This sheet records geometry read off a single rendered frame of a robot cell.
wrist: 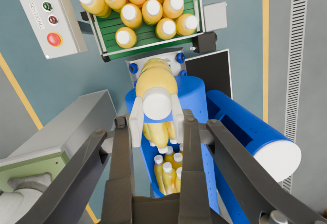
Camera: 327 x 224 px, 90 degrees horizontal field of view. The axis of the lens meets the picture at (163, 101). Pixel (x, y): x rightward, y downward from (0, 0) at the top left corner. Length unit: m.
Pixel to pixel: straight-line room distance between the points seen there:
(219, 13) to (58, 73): 1.52
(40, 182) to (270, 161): 1.09
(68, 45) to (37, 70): 1.38
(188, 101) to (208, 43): 0.30
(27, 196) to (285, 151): 1.17
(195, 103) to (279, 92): 1.85
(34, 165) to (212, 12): 1.03
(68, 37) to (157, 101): 0.44
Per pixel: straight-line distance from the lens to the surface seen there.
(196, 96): 0.50
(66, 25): 0.60
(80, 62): 1.78
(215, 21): 0.86
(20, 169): 0.98
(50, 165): 0.91
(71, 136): 1.01
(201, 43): 0.69
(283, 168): 1.12
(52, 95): 1.98
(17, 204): 0.89
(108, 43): 0.77
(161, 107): 0.21
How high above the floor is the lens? 1.66
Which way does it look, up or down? 69 degrees down
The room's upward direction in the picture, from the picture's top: 165 degrees clockwise
